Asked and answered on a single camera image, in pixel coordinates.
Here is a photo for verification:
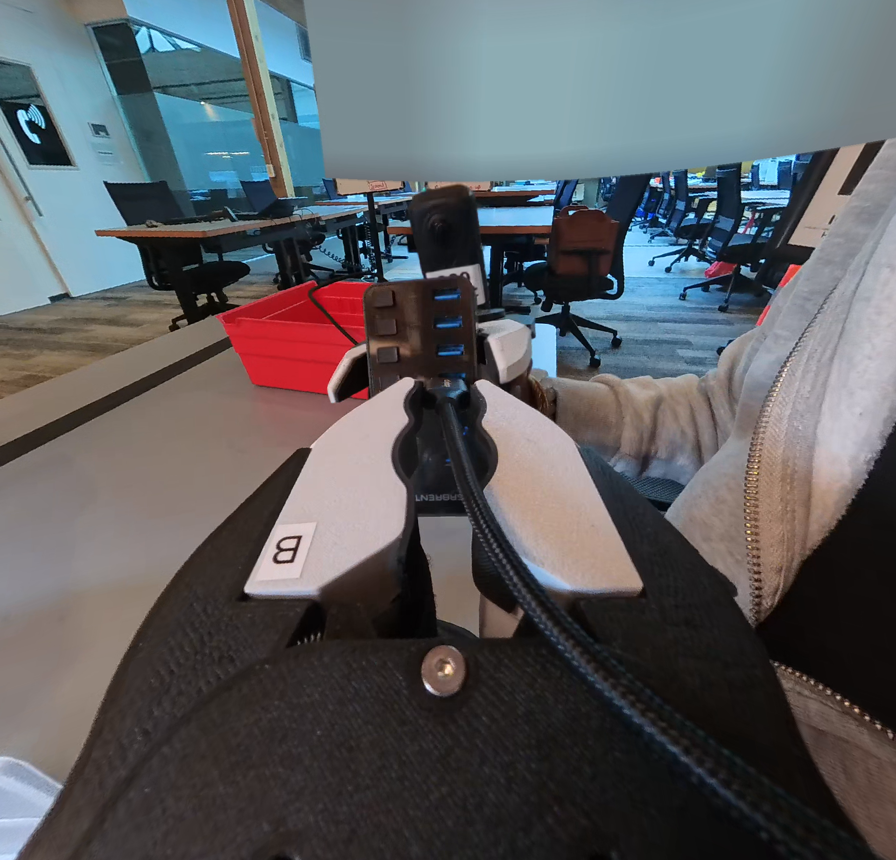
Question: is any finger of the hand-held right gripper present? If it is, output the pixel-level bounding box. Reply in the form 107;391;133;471
328;345;375;405
479;317;534;386

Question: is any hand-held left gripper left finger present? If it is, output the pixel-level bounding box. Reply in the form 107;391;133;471
242;377;436;633

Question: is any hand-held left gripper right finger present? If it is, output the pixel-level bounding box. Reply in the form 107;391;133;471
470;378;645;616

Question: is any black usb hub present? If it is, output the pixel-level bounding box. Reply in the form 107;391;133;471
363;277;491;519

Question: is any black braided usb cable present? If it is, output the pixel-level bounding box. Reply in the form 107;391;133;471
418;376;876;860

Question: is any person's right forearm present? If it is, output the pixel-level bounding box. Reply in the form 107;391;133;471
553;328;771;486

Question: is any person's right hand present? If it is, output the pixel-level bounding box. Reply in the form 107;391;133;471
519;370;560;423

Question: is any red plastic bin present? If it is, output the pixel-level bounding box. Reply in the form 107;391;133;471
217;280;382;400

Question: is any wooden top desk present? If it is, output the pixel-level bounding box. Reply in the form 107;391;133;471
96;210;330;330
387;220;561;295

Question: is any black swivel chair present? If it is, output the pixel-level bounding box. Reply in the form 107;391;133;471
524;205;625;369
104;180;252;332

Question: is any brown bag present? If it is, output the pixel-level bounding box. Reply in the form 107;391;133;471
553;205;621;281

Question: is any row of black office chairs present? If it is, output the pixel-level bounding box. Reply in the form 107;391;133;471
630;162;841;315

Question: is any person's grey hoodie torso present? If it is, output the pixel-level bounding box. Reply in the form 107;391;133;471
665;139;896;860

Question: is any black phone icon sign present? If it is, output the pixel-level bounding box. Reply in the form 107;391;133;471
0;100;77;169

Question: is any thin black hub cable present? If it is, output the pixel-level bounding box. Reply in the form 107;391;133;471
307;280;368;349

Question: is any wooden post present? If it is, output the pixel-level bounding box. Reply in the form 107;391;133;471
220;0;296;199

